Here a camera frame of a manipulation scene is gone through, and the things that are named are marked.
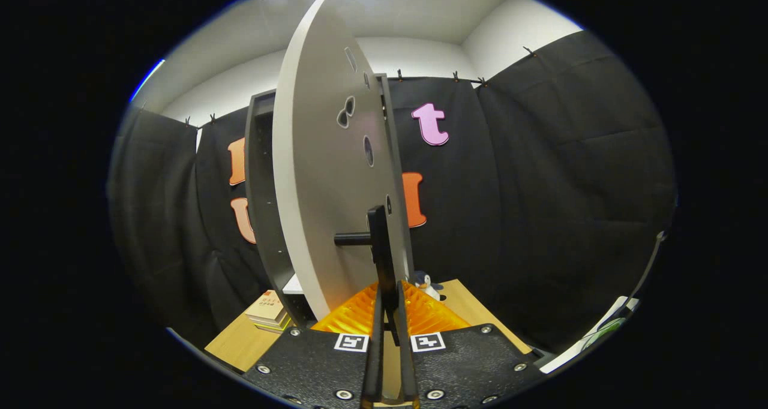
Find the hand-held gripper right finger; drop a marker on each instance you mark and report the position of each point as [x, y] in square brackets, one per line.
[408, 373]

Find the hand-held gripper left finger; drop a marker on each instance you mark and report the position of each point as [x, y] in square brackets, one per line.
[373, 367]

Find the dark grey shoe cabinet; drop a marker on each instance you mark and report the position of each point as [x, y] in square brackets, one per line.
[264, 217]

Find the beige shoe cabinet door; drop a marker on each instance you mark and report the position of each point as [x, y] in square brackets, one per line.
[324, 187]

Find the white cabinet shelf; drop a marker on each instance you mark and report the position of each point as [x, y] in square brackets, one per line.
[294, 286]

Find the penguin plush toy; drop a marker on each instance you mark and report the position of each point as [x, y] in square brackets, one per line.
[427, 286]

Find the yellow-edged book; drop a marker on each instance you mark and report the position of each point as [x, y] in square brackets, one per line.
[282, 326]

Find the white board edge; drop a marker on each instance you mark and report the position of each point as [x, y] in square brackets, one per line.
[561, 359]

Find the black backdrop cloth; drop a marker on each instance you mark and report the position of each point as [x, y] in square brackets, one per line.
[540, 187]

